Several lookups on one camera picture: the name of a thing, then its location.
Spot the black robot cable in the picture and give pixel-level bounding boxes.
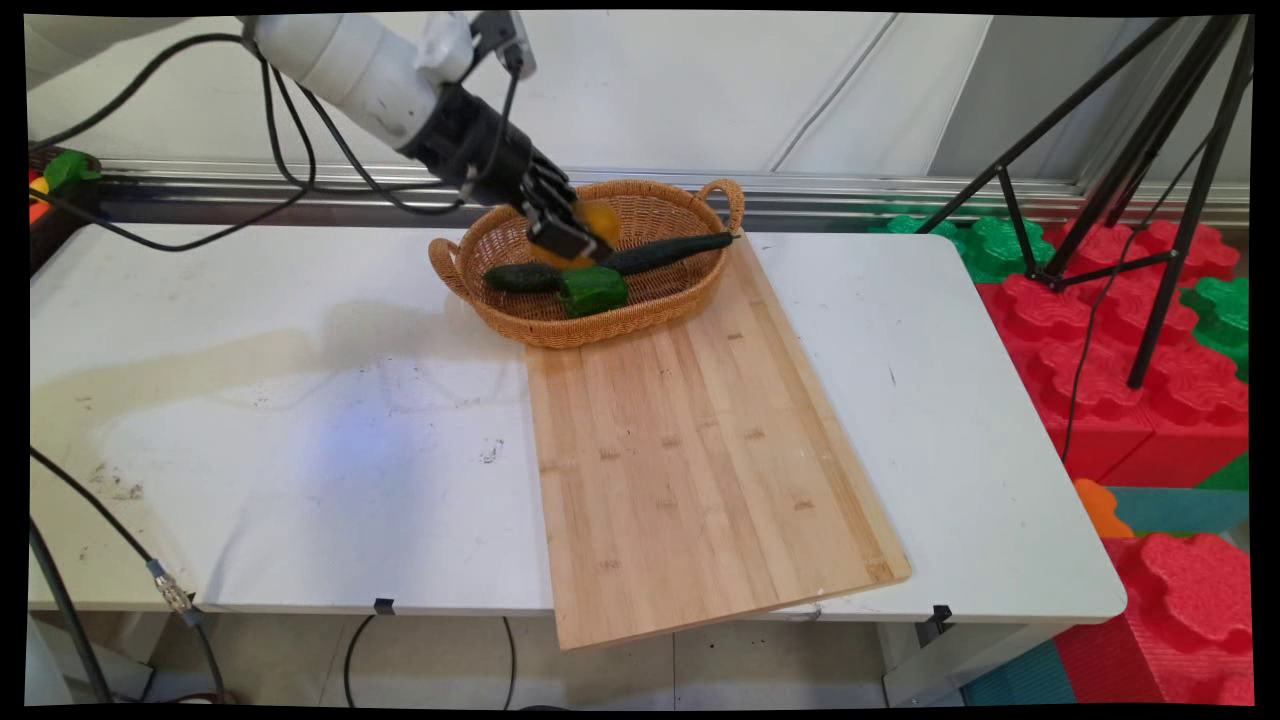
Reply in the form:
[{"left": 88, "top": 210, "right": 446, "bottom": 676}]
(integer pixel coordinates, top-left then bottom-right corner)
[
  {"left": 30, "top": 35, "right": 319, "bottom": 253},
  {"left": 255, "top": 55, "right": 521, "bottom": 216}
]

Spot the white table leg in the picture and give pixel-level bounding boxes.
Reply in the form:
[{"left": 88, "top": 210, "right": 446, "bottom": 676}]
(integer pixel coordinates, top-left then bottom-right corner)
[{"left": 880, "top": 620, "right": 1043, "bottom": 707}]

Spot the metal window rail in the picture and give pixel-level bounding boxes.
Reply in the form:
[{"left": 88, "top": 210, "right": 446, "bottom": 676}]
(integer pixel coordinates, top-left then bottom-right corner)
[{"left": 98, "top": 160, "right": 1251, "bottom": 231}]

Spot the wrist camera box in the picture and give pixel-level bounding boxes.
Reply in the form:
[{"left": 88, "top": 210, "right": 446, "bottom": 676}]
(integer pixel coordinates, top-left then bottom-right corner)
[{"left": 470, "top": 10, "right": 538, "bottom": 81}]

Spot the bamboo cutting board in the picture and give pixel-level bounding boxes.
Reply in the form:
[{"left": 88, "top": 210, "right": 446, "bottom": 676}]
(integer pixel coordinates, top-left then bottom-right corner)
[{"left": 525, "top": 235, "right": 913, "bottom": 651}]

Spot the green toy vegetable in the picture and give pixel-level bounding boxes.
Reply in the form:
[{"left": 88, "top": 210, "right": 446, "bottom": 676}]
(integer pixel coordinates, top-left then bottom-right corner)
[{"left": 42, "top": 150, "right": 103, "bottom": 193}]

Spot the green foam block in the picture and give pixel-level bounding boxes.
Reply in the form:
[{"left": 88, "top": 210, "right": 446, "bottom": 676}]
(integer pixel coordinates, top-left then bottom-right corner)
[
  {"left": 868, "top": 215, "right": 1057, "bottom": 286},
  {"left": 1180, "top": 275, "right": 1251, "bottom": 383}
]

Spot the thin black tripod cable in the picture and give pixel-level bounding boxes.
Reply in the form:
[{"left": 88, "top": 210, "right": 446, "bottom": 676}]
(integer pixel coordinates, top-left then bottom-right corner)
[{"left": 1058, "top": 140, "right": 1213, "bottom": 463}]

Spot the large red foam block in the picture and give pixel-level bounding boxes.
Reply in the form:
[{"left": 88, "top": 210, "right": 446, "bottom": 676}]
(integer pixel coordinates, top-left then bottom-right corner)
[{"left": 975, "top": 220, "right": 1251, "bottom": 488}]

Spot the yellow bell pepper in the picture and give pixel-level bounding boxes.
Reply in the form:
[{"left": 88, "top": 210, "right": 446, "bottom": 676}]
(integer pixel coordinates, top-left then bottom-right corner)
[{"left": 530, "top": 198, "right": 623, "bottom": 271}]

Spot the black cable with metal connector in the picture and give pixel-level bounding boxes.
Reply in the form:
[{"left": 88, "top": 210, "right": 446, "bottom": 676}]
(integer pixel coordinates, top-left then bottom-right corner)
[{"left": 30, "top": 448, "right": 227, "bottom": 703}]

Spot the woven wicker basket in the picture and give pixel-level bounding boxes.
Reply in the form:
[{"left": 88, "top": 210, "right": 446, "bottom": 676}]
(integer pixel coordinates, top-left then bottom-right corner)
[{"left": 428, "top": 178, "right": 746, "bottom": 349}]

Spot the black tripod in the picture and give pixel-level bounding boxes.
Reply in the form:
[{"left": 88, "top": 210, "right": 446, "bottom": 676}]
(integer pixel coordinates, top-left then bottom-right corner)
[{"left": 915, "top": 15, "right": 1256, "bottom": 391}]

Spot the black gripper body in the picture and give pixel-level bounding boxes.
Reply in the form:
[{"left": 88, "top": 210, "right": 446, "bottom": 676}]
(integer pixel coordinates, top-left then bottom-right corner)
[{"left": 400, "top": 85, "right": 563, "bottom": 208}]

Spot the thick black cable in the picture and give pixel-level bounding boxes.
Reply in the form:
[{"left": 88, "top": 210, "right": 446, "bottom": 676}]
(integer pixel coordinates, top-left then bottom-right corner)
[{"left": 30, "top": 520, "right": 113, "bottom": 703}]

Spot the long dark green cucumber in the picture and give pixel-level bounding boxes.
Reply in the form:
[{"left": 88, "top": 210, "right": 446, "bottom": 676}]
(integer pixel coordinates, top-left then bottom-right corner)
[{"left": 483, "top": 232, "right": 738, "bottom": 294}]

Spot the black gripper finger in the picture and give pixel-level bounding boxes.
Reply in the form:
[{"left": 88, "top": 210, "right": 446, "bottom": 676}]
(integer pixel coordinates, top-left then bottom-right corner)
[
  {"left": 516, "top": 185, "right": 603, "bottom": 264},
  {"left": 530, "top": 160, "right": 583, "bottom": 208}
]

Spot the green bell pepper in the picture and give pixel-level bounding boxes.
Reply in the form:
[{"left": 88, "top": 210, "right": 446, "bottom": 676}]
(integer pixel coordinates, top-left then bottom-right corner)
[{"left": 558, "top": 265, "right": 629, "bottom": 319}]

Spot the orange foam piece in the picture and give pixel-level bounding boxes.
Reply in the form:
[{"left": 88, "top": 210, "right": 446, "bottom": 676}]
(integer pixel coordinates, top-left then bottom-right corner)
[{"left": 1074, "top": 478, "right": 1137, "bottom": 541}]

